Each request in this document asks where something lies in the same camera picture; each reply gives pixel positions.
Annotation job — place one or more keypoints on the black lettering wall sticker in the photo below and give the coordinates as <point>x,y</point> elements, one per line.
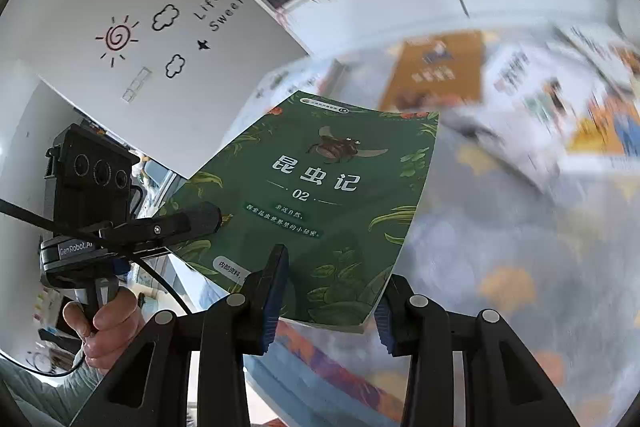
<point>220,9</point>

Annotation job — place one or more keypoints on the black cloud outline sticker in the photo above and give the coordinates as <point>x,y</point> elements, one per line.
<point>175,67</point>
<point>165,18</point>

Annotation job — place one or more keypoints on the grey fan-pattern mat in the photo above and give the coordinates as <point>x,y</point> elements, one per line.
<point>475,232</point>

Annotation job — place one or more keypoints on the orange cartoon book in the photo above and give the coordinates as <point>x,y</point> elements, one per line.
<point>600,132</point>

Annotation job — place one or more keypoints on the person's left hand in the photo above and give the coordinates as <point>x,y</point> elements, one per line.
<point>117,327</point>

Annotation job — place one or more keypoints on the black bird wall sticker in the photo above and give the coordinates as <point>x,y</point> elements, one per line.
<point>203,45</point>

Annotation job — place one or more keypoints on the stack of children's books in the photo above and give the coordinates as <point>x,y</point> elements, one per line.
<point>300,79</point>

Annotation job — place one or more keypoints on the white wall switch panel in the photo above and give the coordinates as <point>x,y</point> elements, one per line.
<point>136,85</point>

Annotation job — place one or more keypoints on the person's grey green clothing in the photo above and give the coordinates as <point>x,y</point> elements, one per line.
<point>35,402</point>

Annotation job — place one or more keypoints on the golden brown book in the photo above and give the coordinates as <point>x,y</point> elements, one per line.
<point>435,77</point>

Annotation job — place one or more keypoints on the colourful picture book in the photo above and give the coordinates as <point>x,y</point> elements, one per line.
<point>600,57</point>

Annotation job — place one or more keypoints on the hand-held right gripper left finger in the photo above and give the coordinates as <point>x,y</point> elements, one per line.
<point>275,302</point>

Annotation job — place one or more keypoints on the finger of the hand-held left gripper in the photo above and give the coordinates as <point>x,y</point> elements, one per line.
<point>175,222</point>

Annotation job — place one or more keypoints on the green leafy insect book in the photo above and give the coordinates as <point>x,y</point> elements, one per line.
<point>325,187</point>

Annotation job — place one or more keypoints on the red sun wall sticker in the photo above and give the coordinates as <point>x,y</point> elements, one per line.
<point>117,38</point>

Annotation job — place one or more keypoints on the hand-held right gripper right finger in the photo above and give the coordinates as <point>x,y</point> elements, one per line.
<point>387,327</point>

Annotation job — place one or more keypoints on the white illustrated book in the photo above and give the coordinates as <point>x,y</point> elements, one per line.
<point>515,77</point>

